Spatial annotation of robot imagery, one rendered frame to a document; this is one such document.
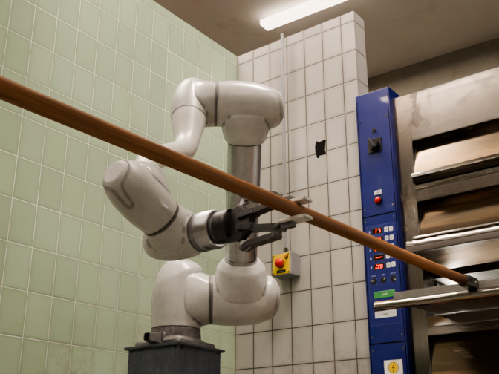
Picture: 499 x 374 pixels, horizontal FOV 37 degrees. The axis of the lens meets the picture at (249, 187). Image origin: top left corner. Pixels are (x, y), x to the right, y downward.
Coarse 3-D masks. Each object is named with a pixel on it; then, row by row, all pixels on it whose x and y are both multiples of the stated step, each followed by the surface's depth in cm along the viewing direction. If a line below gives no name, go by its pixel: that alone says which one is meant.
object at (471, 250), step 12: (444, 240) 262; (456, 240) 259; (468, 240) 256; (480, 240) 254; (492, 240) 253; (420, 252) 267; (432, 252) 266; (444, 252) 265; (456, 252) 264; (468, 252) 264; (480, 252) 263; (492, 252) 262; (444, 264) 275; (456, 264) 274; (468, 264) 273
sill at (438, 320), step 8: (464, 312) 265; (472, 312) 263; (480, 312) 262; (488, 312) 260; (496, 312) 258; (432, 320) 272; (440, 320) 270; (448, 320) 268; (456, 320) 266; (464, 320) 264; (472, 320) 263; (480, 320) 261; (488, 320) 259
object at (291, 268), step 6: (282, 252) 314; (288, 252) 311; (294, 252) 313; (276, 258) 314; (282, 258) 312; (288, 258) 310; (294, 258) 312; (288, 264) 310; (294, 264) 311; (276, 270) 312; (282, 270) 311; (288, 270) 309; (294, 270) 310; (276, 276) 312; (282, 276) 312; (288, 276) 312; (294, 276) 312
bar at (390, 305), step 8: (480, 288) 227; (488, 288) 225; (496, 288) 223; (424, 296) 237; (432, 296) 235; (440, 296) 233; (448, 296) 231; (456, 296) 230; (464, 296) 228; (472, 296) 227; (480, 296) 225; (488, 296) 224; (376, 304) 246; (384, 304) 244; (392, 304) 242; (400, 304) 240; (408, 304) 239; (416, 304) 237; (424, 304) 236
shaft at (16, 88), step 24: (0, 96) 99; (24, 96) 101; (48, 96) 104; (72, 120) 107; (96, 120) 111; (120, 144) 115; (144, 144) 118; (192, 168) 127; (216, 168) 133; (240, 192) 138; (264, 192) 143; (312, 216) 156; (360, 240) 173; (432, 264) 203
